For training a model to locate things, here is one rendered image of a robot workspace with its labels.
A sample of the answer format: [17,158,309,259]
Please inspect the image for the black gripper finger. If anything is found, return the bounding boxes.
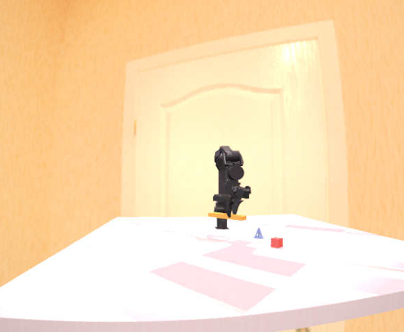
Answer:
[232,201,243,214]
[220,202,235,218]

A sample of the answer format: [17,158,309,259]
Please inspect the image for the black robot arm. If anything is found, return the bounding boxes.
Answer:
[214,146,251,230]

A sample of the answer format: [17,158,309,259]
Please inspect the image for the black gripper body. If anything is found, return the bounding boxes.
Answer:
[213,181,242,202]

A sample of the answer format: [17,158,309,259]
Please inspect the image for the yellow bar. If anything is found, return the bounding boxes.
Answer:
[208,212,246,221]

